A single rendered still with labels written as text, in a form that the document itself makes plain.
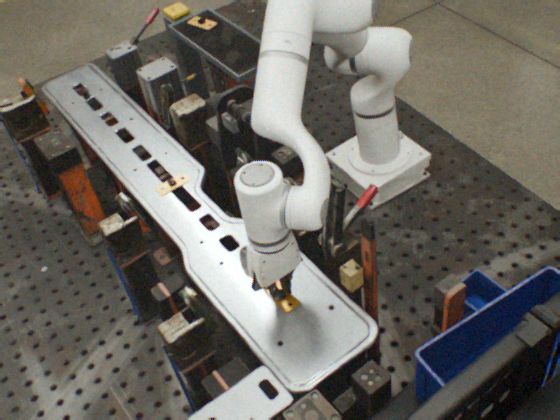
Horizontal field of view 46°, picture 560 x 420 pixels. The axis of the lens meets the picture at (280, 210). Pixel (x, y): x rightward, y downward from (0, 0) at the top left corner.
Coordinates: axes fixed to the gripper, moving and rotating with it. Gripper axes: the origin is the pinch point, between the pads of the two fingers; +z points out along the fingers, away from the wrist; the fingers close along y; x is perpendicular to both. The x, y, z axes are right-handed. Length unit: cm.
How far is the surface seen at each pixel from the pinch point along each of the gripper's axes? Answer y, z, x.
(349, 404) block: 5.0, 3.3, 27.3
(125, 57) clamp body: -16, -1, -103
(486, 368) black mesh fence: 10, -51, 56
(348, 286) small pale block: -10.9, 0.6, 8.7
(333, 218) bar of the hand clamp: -14.5, -10.7, 0.7
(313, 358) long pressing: 4.1, 3.3, 15.7
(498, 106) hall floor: -185, 103, -90
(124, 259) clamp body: 20.0, 9.0, -38.2
